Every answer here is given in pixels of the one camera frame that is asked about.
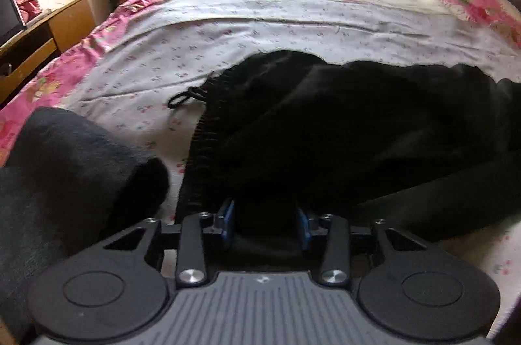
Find black pants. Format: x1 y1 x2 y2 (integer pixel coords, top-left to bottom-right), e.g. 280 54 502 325
175 50 520 246

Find dark grey folded garment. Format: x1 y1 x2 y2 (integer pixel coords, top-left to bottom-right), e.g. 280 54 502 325
1 107 170 344

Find cherry print bed sheet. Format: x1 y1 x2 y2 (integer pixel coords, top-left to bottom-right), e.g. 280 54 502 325
0 0 521 289

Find wooden tv cabinet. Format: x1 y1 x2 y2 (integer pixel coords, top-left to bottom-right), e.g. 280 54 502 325
1 0 95 106

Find black tv monitor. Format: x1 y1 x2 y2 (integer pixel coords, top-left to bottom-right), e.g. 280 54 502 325
0 0 26 46

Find pink cloth behind monitor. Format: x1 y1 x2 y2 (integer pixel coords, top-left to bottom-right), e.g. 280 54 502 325
15 0 41 22

